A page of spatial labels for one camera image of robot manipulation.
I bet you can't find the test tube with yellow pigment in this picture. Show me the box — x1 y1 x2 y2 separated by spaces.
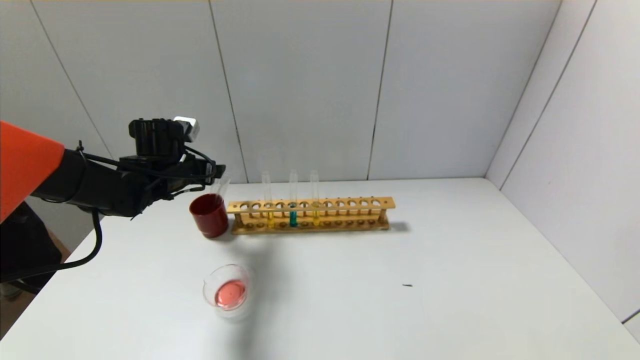
310 170 321 227
262 171 276 229

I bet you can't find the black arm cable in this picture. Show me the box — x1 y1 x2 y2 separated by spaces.
0 210 103 283

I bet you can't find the wooden test tube rack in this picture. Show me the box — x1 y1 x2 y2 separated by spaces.
227 196 396 235

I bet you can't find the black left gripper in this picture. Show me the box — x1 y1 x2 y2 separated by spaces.
177 154 226 187

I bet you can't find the test tube with teal pigment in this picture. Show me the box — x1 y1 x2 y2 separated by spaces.
289 170 299 228

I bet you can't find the grey and black wrist camera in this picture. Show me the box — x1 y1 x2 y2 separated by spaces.
128 116 200 158

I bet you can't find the clear glass beaker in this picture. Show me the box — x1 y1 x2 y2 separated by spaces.
203 264 253 318

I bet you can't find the dark red cup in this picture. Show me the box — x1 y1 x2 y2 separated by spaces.
189 194 230 239

